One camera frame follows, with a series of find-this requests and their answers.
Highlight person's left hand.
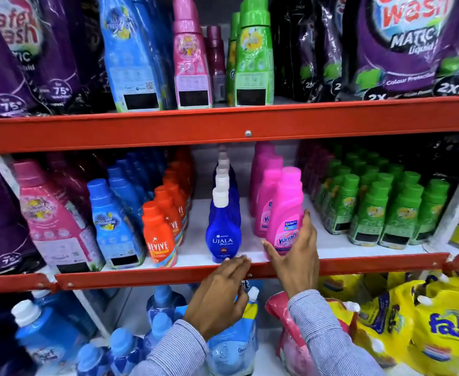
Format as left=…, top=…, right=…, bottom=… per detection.
left=183, top=254, right=252, bottom=341

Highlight person's right hand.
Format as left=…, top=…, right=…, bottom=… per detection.
left=261, top=209, right=320, bottom=300

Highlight bright pink stain remover bottle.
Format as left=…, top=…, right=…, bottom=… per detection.
left=250, top=154, right=284, bottom=218
left=252, top=142, right=276, bottom=158
left=265, top=167, right=305, bottom=260
left=254, top=169, right=282, bottom=238

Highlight person's left forearm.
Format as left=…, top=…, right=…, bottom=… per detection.
left=129, top=319, right=209, bottom=376

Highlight person's right forearm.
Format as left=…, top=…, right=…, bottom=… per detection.
left=288, top=290, right=386, bottom=376

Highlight row of white-capped blue bottles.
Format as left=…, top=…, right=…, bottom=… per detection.
left=206, top=146, right=242, bottom=264

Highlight red metal shelf beam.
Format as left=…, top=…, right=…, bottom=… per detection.
left=0, top=95, right=459, bottom=155
left=0, top=252, right=459, bottom=296

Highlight yellow detergent pouch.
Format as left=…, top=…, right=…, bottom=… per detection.
left=407, top=289, right=459, bottom=376
left=317, top=274, right=366, bottom=307
left=425, top=271, right=459, bottom=301
left=354, top=280, right=426, bottom=369

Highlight small blue softener bottle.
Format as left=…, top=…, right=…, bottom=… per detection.
left=109, top=327, right=145, bottom=376
left=146, top=285, right=188, bottom=326
left=142, top=312, right=174, bottom=351
left=76, top=343, right=113, bottom=376

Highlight row of orange bottles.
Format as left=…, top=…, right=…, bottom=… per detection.
left=142, top=148, right=195, bottom=268

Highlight light blue refill pouch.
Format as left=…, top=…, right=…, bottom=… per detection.
left=205, top=286, right=260, bottom=376

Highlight group of dark pink bottles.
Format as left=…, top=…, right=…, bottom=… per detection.
left=295, top=140, right=333, bottom=201

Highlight pink refill pouch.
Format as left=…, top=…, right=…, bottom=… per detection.
left=265, top=291, right=356, bottom=376

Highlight group of green softener bottles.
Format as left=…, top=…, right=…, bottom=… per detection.
left=313, top=146, right=451, bottom=250

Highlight row of blue softener bottles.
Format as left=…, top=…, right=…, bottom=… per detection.
left=87, top=149, right=168, bottom=270

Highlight white-capped light blue bottle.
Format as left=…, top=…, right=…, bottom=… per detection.
left=11, top=299, right=90, bottom=376
left=32, top=290, right=98, bottom=338

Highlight dark pink softener bottles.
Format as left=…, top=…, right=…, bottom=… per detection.
left=45, top=152, right=95, bottom=220

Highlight white shelf upright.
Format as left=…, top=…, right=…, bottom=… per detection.
left=0, top=154, right=110, bottom=339
left=428, top=146, right=459, bottom=248

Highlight large pink softener bottle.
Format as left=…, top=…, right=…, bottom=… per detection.
left=13, top=160, right=106, bottom=274

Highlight tall green softener bottle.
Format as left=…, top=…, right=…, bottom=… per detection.
left=234, top=0, right=275, bottom=108
left=226, top=11, right=241, bottom=108

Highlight dark pink softener bottle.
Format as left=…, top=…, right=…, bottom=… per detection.
left=206, top=25, right=227, bottom=104

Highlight tall pink softener bottle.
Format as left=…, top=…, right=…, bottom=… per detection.
left=172, top=0, right=213, bottom=110

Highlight black purple detergent pouch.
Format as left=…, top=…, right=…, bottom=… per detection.
left=270, top=0, right=321, bottom=103
left=315, top=0, right=345, bottom=102

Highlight tall blue softener bottle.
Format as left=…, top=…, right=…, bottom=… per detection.
left=98, top=0, right=164, bottom=113
left=132, top=0, right=177, bottom=111

